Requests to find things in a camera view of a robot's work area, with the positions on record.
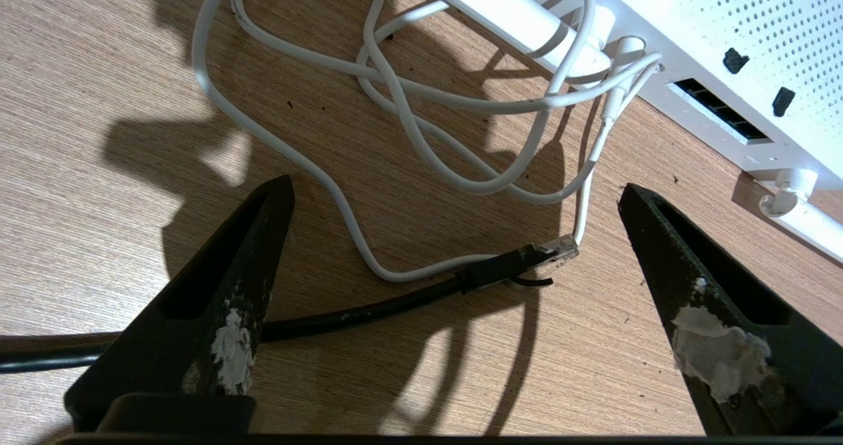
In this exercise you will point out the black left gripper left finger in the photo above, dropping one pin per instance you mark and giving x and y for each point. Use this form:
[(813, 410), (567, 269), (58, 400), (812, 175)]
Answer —
[(197, 340)]

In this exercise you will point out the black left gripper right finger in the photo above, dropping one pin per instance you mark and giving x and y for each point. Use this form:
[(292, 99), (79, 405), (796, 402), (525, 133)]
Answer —
[(757, 340)]

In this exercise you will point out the white wifi router with antennas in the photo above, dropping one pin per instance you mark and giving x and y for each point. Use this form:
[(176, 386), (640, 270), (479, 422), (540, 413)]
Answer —
[(724, 24)]

